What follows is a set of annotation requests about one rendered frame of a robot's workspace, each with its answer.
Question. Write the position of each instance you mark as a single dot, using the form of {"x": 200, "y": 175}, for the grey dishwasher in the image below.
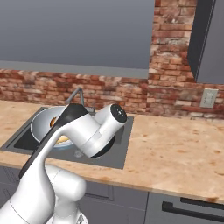
{"x": 154, "y": 214}

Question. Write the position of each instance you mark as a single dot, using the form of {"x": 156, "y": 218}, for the grey metal tap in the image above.
{"x": 76, "y": 92}

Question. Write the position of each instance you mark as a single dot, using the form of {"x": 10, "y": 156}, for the grey cupboard door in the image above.
{"x": 8, "y": 180}
{"x": 116, "y": 216}

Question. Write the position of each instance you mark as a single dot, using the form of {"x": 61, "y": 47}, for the orange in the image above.
{"x": 53, "y": 121}

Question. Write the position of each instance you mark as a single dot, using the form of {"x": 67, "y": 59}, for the grey wall socket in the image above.
{"x": 208, "y": 98}

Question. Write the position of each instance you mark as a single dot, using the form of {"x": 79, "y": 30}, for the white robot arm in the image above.
{"x": 73, "y": 131}

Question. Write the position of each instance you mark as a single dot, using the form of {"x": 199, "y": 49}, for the dark grey wall cupboard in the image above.
{"x": 208, "y": 40}

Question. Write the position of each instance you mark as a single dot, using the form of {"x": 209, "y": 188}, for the dark grey sink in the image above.
{"x": 116, "y": 154}

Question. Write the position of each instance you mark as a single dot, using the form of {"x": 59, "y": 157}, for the white bowl with blue rim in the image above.
{"x": 40, "y": 124}

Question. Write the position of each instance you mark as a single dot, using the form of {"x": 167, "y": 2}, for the grey window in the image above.
{"x": 75, "y": 32}

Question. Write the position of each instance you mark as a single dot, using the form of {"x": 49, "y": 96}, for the grey drawer front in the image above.
{"x": 122, "y": 196}

